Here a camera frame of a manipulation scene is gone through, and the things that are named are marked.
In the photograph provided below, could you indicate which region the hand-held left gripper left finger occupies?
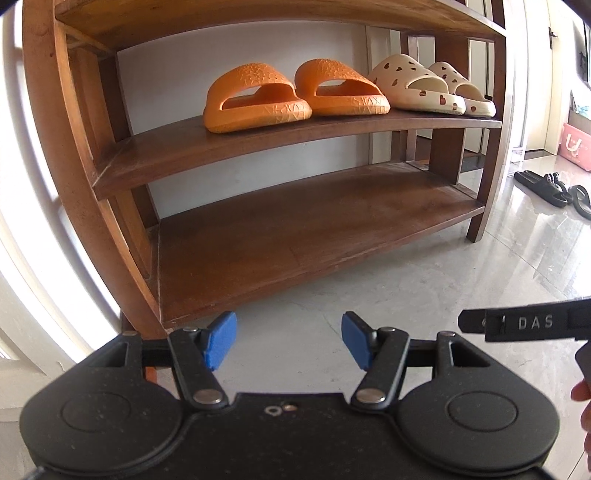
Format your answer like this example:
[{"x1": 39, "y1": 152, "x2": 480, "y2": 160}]
[{"x1": 93, "y1": 311, "x2": 238, "y2": 411}]

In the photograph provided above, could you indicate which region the wooden shoe rack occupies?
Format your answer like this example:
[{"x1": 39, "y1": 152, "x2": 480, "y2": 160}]
[{"x1": 21, "y1": 0, "x2": 509, "y2": 340}]

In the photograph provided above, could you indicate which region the person's right hand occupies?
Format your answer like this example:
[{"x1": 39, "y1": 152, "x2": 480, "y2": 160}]
[{"x1": 570, "y1": 379, "x2": 591, "y2": 455}]

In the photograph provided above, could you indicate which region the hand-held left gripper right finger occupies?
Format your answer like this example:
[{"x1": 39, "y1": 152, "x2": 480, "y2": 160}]
[{"x1": 340, "y1": 311, "x2": 491, "y2": 411}]

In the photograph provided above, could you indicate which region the pink paper bag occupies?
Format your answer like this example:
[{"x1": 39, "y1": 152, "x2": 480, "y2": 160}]
[{"x1": 557, "y1": 121, "x2": 591, "y2": 173}]

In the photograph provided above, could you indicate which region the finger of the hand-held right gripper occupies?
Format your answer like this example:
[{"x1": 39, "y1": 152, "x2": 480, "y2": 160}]
[{"x1": 458, "y1": 298, "x2": 591, "y2": 343}]

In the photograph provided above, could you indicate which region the cream heart-pattern slide sandal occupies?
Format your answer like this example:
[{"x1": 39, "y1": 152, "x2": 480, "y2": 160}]
[
  {"x1": 368, "y1": 54, "x2": 467, "y2": 116},
  {"x1": 428, "y1": 61, "x2": 498, "y2": 118}
]

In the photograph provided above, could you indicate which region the black slide sandal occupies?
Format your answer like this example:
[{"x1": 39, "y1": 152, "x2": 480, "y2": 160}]
[
  {"x1": 513, "y1": 169, "x2": 570, "y2": 208},
  {"x1": 567, "y1": 185, "x2": 591, "y2": 219},
  {"x1": 542, "y1": 172, "x2": 573, "y2": 197}
]

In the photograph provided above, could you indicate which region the orange slide sandal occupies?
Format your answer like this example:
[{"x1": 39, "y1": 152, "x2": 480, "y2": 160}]
[
  {"x1": 202, "y1": 64, "x2": 314, "y2": 135},
  {"x1": 294, "y1": 58, "x2": 392, "y2": 117}
]

